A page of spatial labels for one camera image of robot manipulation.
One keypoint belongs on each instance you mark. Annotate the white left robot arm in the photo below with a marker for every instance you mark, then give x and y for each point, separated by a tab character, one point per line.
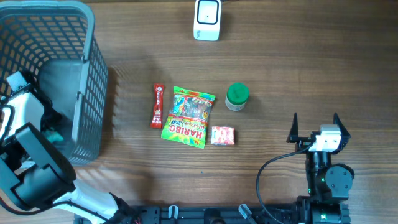
35	175

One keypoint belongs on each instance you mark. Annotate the grey plastic shopping basket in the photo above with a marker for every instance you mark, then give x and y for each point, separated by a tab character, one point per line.
55	41

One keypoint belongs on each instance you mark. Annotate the green-lid white jar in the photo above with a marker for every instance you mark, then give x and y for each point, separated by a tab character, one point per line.
237	96

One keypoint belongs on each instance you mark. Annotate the red coffee stick sachet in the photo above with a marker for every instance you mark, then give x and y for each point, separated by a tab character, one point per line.
158	107

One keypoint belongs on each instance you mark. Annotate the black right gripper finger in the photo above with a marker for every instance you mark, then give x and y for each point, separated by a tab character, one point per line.
344	132
293	135

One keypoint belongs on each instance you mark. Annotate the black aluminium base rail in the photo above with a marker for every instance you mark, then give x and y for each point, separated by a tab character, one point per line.
281	213

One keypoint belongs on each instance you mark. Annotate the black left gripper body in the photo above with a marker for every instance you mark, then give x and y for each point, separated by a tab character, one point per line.
53	117

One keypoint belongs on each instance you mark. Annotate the Haribo gummy candy bag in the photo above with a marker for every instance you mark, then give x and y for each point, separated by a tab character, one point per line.
187	120

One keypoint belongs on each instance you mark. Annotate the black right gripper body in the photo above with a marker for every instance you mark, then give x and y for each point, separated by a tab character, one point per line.
303	142

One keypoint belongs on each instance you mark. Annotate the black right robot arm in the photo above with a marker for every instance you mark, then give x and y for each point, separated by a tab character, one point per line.
328	184

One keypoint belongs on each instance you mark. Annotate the teal tissue pack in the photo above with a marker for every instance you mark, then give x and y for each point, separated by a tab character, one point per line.
54	137

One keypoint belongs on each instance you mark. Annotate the red small candy pack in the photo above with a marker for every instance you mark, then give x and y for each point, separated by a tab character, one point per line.
222	135

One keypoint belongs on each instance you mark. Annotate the white barcode scanner box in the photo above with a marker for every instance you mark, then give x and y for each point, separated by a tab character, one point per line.
207	20

